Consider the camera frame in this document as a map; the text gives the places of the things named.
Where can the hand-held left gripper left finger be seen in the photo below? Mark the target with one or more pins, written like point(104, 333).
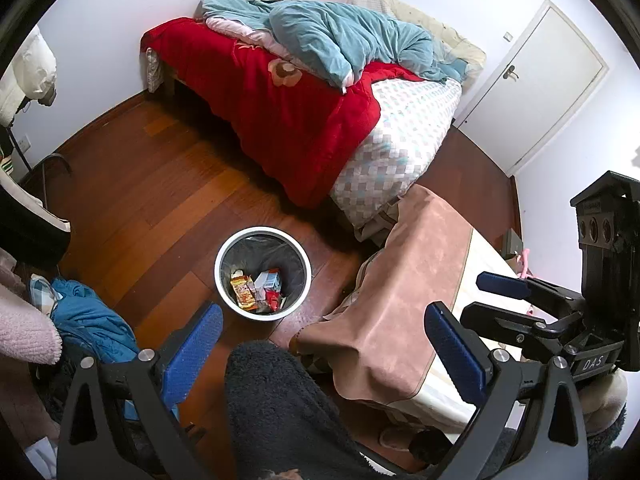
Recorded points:
point(195, 345)

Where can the blue jacket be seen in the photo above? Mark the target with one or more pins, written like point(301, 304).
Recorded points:
point(95, 325)

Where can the beige slipper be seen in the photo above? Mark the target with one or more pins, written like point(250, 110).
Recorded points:
point(395, 440)

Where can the white trash bin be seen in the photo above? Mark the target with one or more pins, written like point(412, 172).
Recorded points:
point(220, 290)

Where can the person's right forearm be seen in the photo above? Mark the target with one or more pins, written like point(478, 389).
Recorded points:
point(607, 405)

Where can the cream pillow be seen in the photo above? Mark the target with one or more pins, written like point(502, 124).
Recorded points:
point(430, 25)

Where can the black metal chair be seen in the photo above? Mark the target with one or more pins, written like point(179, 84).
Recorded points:
point(57, 165)

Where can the plaid cloth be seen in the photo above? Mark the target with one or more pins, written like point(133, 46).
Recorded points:
point(42, 295)

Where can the black fleece sleeve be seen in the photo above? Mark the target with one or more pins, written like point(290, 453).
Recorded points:
point(280, 410)

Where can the pink small toy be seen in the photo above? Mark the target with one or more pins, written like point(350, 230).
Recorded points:
point(525, 262)

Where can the black and white bag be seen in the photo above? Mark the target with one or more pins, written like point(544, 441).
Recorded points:
point(30, 230)

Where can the pink fleece cloth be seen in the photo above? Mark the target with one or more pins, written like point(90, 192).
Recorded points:
point(25, 330)

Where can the white carton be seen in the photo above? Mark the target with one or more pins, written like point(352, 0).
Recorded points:
point(267, 280)

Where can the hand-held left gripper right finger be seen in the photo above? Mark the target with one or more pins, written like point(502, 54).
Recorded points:
point(460, 355)

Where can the bed with checkered sheet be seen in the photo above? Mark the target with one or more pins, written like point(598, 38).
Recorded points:
point(400, 145)

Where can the grey box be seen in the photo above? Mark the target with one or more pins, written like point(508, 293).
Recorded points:
point(512, 245)

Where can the white door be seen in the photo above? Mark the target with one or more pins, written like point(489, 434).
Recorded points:
point(545, 85)

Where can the red wrapper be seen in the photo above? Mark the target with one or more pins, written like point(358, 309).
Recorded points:
point(274, 301)

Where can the black bin liner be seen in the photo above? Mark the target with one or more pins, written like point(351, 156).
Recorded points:
point(265, 252)

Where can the pink quilt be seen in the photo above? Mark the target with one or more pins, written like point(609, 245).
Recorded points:
point(235, 30)

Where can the snack wrappers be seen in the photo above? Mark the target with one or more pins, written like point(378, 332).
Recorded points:
point(243, 292)

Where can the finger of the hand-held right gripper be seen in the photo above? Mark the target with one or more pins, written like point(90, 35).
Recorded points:
point(505, 322)
point(502, 284)

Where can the white wall socket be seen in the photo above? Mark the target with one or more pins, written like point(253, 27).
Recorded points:
point(24, 143)

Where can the white puffer jacket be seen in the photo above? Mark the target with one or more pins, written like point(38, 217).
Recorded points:
point(27, 75)

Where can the pink-brown table cloth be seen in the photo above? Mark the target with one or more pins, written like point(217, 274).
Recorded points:
point(415, 285)

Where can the red blanket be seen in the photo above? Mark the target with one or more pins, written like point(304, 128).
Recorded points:
point(280, 125)

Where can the teal blanket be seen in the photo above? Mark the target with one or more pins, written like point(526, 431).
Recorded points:
point(325, 35)

